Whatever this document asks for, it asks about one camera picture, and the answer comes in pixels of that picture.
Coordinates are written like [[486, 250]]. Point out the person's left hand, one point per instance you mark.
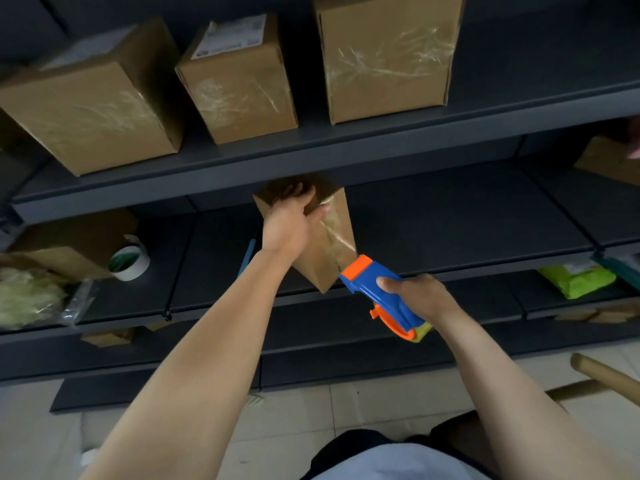
[[285, 229]]

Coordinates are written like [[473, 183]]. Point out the person's right hand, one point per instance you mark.
[[422, 297]]

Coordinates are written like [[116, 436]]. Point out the person's right thumb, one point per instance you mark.
[[389, 284]]

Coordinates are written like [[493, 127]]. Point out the person's left thumb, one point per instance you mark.
[[319, 214]]

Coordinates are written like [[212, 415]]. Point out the blue orange tape dispenser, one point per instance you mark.
[[372, 287]]

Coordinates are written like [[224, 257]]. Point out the small taped cardboard box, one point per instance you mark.
[[330, 249]]

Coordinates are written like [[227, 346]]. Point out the person's left forearm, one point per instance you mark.
[[200, 374]]

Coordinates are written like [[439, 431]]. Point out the person's right forearm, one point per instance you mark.
[[505, 394]]

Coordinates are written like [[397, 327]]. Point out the blue pen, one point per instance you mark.
[[246, 257]]

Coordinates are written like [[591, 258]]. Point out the dark grey metal shelf unit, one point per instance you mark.
[[400, 139]]

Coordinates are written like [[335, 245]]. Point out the cardboard box with white label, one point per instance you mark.
[[240, 89]]

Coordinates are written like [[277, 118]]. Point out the person's black shorts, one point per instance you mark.
[[457, 429]]

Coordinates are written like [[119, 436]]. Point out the tall taped cardboard box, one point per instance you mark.
[[390, 59]]

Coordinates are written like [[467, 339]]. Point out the person's white shirt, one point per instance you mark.
[[400, 464]]

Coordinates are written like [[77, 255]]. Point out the lime green packet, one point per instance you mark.
[[577, 280]]

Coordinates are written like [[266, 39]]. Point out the white green tape roll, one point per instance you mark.
[[134, 264]]

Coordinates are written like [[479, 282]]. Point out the flat cardboard sheets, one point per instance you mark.
[[605, 313]]

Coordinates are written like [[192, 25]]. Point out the teal packet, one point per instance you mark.
[[622, 267]]

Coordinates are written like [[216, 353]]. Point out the wooden chair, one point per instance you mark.
[[605, 377]]

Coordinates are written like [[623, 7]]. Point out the large wide cardboard box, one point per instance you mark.
[[100, 119]]

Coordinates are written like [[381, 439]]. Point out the small flat cardboard piece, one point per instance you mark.
[[107, 337]]

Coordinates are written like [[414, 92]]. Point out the plain brown cardboard box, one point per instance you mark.
[[65, 244]]

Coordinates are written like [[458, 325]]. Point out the clear plastic bag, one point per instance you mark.
[[77, 302]]

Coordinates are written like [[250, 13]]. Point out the bag of pale green filling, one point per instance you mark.
[[27, 299]]

